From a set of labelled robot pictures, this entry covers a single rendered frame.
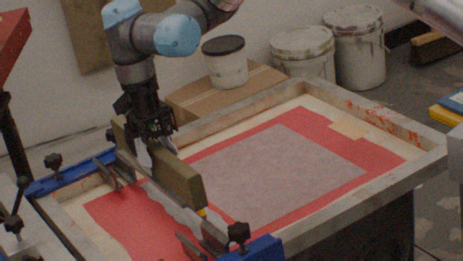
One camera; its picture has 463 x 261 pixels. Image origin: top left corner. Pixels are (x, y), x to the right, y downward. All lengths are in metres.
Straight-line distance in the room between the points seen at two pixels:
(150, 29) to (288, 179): 0.52
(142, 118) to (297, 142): 0.49
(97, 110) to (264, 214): 2.25
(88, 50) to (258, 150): 1.89
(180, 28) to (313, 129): 0.65
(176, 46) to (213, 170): 0.53
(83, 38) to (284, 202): 2.11
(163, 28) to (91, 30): 2.25
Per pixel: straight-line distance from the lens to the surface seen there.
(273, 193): 1.79
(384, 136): 1.94
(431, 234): 3.23
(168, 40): 1.46
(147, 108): 1.60
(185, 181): 1.56
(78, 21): 3.69
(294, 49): 3.98
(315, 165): 1.86
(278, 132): 2.02
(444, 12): 1.12
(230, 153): 1.97
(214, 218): 1.74
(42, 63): 3.74
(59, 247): 1.64
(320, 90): 2.13
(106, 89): 3.89
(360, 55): 4.23
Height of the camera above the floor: 1.90
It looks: 27 degrees down
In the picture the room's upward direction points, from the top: 12 degrees counter-clockwise
